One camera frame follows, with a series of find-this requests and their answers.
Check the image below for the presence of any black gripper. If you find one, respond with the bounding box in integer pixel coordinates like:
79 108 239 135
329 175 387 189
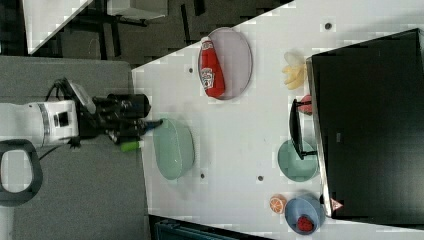
77 94 163 152

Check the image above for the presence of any green plastic strainer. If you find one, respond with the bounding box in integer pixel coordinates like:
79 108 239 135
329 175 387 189
153 118 195 180

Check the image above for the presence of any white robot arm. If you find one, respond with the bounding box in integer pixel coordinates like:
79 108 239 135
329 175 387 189
1 94 163 148

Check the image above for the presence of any red ketchup bottle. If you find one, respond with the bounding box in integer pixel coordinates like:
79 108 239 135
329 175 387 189
200 37 225 98

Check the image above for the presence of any grey oval plate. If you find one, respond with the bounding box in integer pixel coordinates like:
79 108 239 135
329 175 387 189
198 27 252 100

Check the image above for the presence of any orange slice toy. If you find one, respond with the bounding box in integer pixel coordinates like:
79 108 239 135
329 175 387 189
269 194 287 214

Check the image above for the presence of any teal green bowl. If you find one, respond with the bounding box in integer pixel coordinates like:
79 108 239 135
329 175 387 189
277 140 319 182

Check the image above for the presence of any black plate in rack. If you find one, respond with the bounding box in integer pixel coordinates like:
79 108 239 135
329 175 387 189
289 99 317 160

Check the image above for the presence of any yellow banana bunch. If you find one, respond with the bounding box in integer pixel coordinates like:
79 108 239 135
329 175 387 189
282 52 307 90

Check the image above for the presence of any red toy behind plate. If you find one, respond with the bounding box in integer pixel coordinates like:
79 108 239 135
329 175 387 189
298 95 312 115

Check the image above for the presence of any blue bowl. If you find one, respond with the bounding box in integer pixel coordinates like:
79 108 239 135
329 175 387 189
284 195 325 235

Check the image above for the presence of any red strawberry toy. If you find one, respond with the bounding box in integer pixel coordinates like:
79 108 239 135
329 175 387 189
296 216 315 232

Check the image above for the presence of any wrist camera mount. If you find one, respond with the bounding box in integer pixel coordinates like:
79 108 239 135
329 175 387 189
62 79 96 114

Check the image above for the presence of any black oval frame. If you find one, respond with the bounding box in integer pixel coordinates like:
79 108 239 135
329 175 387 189
0 139 43 207

